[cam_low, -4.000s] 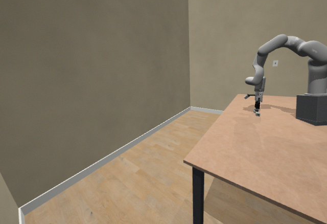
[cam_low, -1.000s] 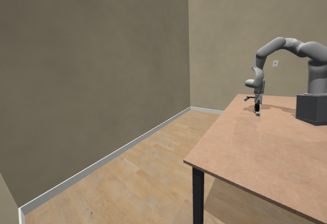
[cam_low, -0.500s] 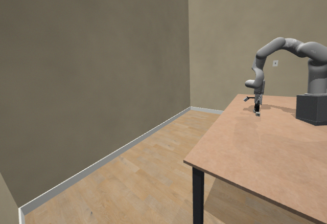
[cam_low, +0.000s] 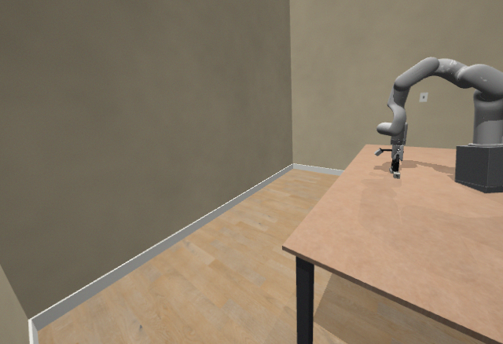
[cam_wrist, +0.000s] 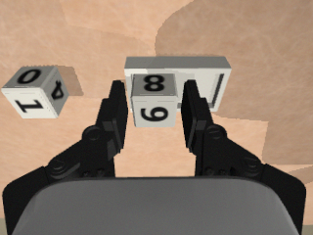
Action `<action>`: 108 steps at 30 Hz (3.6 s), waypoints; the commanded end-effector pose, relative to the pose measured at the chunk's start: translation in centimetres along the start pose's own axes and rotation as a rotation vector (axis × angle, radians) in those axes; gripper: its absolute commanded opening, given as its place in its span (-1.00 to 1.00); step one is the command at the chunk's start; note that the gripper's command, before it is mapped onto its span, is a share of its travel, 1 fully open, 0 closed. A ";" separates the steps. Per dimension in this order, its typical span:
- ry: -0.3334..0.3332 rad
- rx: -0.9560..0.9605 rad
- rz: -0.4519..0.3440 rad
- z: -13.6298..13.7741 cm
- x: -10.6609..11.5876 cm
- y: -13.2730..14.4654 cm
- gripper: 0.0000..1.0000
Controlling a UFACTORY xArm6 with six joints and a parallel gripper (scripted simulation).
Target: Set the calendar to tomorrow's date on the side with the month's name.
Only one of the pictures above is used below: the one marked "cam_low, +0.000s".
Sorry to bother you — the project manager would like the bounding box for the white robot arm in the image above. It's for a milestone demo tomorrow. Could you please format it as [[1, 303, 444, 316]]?
[[376, 57, 503, 147]]

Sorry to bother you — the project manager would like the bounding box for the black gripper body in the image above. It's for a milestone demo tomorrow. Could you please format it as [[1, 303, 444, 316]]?
[[391, 144, 403, 161]]

